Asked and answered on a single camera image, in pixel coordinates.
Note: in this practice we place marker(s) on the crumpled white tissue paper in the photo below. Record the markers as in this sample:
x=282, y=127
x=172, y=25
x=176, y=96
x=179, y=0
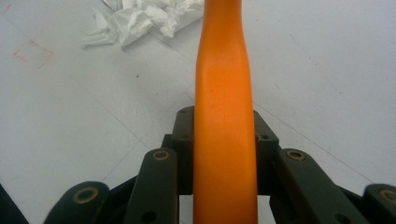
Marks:
x=140, y=18

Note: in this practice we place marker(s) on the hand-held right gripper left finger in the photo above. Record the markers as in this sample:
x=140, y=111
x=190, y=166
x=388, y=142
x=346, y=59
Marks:
x=183, y=149

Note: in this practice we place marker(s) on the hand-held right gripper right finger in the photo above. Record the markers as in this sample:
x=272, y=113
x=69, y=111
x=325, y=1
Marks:
x=264, y=155

